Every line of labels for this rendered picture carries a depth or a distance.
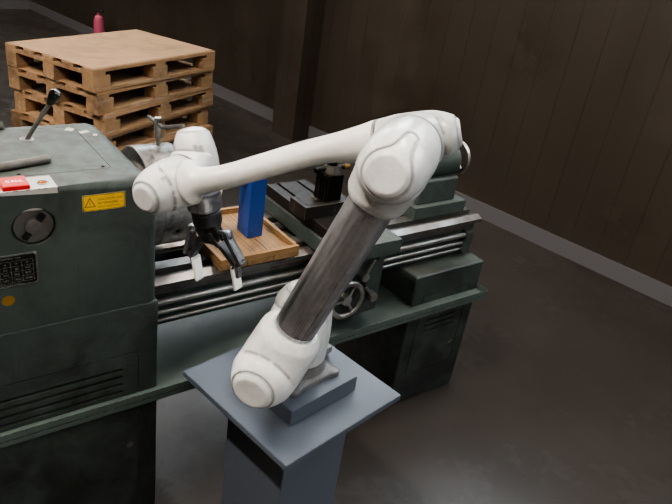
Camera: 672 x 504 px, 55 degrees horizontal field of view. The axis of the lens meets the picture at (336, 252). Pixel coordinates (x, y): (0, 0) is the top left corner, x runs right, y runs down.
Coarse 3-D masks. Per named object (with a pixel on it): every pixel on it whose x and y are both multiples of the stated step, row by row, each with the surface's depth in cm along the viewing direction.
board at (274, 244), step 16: (224, 208) 242; (224, 224) 235; (272, 224) 236; (240, 240) 225; (256, 240) 227; (272, 240) 229; (288, 240) 227; (208, 256) 214; (224, 256) 214; (256, 256) 215; (272, 256) 219; (288, 256) 223
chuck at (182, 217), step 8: (144, 144) 197; (152, 144) 197; (168, 144) 199; (152, 152) 192; (160, 152) 193; (168, 152) 194; (184, 208) 193; (168, 216) 191; (176, 216) 193; (184, 216) 194; (168, 224) 192; (176, 224) 194; (184, 224) 196; (168, 232) 195; (184, 232) 199; (168, 240) 199; (176, 240) 202
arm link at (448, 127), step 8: (408, 112) 138; (416, 112) 133; (424, 112) 133; (432, 112) 134; (440, 112) 134; (376, 120) 140; (384, 120) 138; (432, 120) 130; (440, 120) 132; (448, 120) 132; (456, 120) 133; (376, 128) 138; (440, 128) 131; (448, 128) 131; (456, 128) 132; (440, 136) 130; (448, 136) 132; (456, 136) 132; (448, 144) 132; (456, 144) 133; (448, 152) 134; (440, 160) 134
